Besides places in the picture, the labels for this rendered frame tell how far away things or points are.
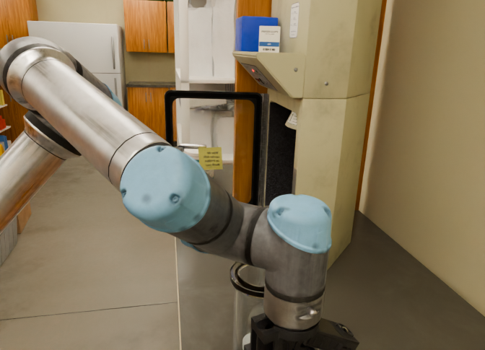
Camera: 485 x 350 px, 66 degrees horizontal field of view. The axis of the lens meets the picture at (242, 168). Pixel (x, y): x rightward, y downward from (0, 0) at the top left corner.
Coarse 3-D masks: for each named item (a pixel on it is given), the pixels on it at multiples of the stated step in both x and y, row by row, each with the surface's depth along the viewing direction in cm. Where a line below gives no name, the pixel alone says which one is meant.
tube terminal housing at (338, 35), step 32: (288, 0) 94; (320, 0) 80; (352, 0) 81; (288, 32) 95; (320, 32) 82; (352, 32) 84; (320, 64) 84; (352, 64) 87; (320, 96) 87; (352, 96) 91; (320, 128) 89; (352, 128) 96; (320, 160) 92; (352, 160) 102; (320, 192) 94; (352, 192) 108; (352, 224) 116
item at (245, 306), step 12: (240, 264) 63; (240, 276) 64; (252, 276) 66; (264, 276) 66; (252, 288) 57; (240, 300) 60; (252, 300) 58; (240, 312) 60; (252, 312) 59; (264, 312) 58; (240, 324) 61; (240, 336) 62; (240, 348) 62
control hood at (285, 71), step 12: (240, 60) 105; (252, 60) 89; (264, 60) 82; (276, 60) 82; (288, 60) 83; (300, 60) 83; (264, 72) 88; (276, 72) 83; (288, 72) 83; (300, 72) 84; (276, 84) 88; (288, 84) 84; (300, 84) 85; (288, 96) 88; (300, 96) 86
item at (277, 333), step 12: (252, 324) 47; (264, 324) 47; (252, 336) 48; (264, 336) 45; (276, 336) 45; (288, 336) 45; (300, 336) 45; (312, 336) 46; (252, 348) 49; (264, 348) 47; (276, 348) 46; (288, 348) 48; (300, 348) 48; (312, 348) 50
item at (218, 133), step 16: (176, 112) 116; (192, 112) 116; (208, 112) 117; (224, 112) 117; (240, 112) 117; (176, 128) 118; (192, 128) 118; (208, 128) 118; (224, 128) 118; (240, 128) 118; (176, 144) 120; (192, 144) 120; (208, 144) 120; (224, 144) 120; (240, 144) 120; (208, 160) 121; (224, 160) 121; (240, 160) 122; (224, 176) 123; (240, 176) 123; (240, 192) 125
